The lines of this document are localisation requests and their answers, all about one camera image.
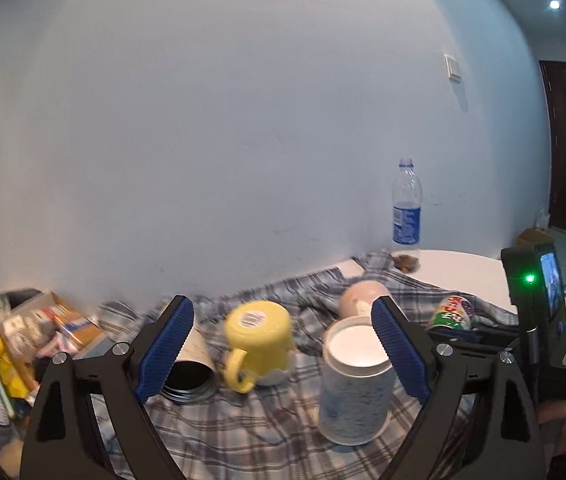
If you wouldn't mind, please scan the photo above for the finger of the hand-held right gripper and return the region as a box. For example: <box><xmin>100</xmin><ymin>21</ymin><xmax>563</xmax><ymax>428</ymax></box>
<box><xmin>428</xmin><ymin>323</ymin><xmax>522</xmax><ymax>349</ymax></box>

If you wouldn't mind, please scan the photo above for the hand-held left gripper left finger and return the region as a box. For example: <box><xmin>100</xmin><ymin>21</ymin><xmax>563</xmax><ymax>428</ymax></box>
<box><xmin>19</xmin><ymin>295</ymin><xmax>196</xmax><ymax>480</ymax></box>

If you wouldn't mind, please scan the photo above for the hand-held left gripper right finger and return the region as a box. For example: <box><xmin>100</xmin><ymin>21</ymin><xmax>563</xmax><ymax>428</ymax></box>
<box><xmin>370</xmin><ymin>296</ymin><xmax>548</xmax><ymax>480</ymax></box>

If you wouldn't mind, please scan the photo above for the white speckled cup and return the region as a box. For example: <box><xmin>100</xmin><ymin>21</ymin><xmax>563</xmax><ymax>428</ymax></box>
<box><xmin>318</xmin><ymin>316</ymin><xmax>396</xmax><ymax>446</ymax></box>

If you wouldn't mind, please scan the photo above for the colourful printed cup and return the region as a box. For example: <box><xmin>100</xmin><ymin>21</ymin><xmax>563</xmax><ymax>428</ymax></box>
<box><xmin>429</xmin><ymin>295</ymin><xmax>474</xmax><ymax>332</ymax></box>

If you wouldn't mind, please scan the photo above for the pale pink cup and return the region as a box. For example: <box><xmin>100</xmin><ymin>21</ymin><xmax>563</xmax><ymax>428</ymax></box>
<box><xmin>339</xmin><ymin>280</ymin><xmax>393</xmax><ymax>320</ymax></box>

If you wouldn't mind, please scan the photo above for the steel tumbler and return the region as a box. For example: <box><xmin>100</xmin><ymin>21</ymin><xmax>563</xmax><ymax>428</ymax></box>
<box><xmin>160</xmin><ymin>305</ymin><xmax>220</xmax><ymax>403</ymax></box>

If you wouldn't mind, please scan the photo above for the brown cardboard box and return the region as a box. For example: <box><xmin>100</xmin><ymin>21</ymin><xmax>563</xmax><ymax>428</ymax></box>
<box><xmin>517</xmin><ymin>228</ymin><xmax>554</xmax><ymax>252</ymax></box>

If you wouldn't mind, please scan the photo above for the yellow mug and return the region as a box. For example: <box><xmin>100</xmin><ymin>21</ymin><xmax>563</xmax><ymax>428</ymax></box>
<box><xmin>221</xmin><ymin>301</ymin><xmax>295</xmax><ymax>394</ymax></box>

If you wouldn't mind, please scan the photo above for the grey plaid cloth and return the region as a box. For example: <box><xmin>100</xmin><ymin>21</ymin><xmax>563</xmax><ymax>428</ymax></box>
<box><xmin>80</xmin><ymin>251</ymin><xmax>521</xmax><ymax>480</ymax></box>

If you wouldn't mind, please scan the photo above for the cardboard box of packets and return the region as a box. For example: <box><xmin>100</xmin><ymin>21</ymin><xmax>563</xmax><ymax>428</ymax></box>
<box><xmin>0</xmin><ymin>288</ymin><xmax>109</xmax><ymax>361</ymax></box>

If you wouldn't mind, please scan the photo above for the clear plastic bottle blue label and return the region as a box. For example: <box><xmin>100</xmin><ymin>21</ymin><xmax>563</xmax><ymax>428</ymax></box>
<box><xmin>391</xmin><ymin>158</ymin><xmax>424</xmax><ymax>262</ymax></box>

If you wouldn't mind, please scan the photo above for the yellow packet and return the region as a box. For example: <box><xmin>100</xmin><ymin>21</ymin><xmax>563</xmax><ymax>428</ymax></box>
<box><xmin>0</xmin><ymin>332</ymin><xmax>39</xmax><ymax>403</ymax></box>

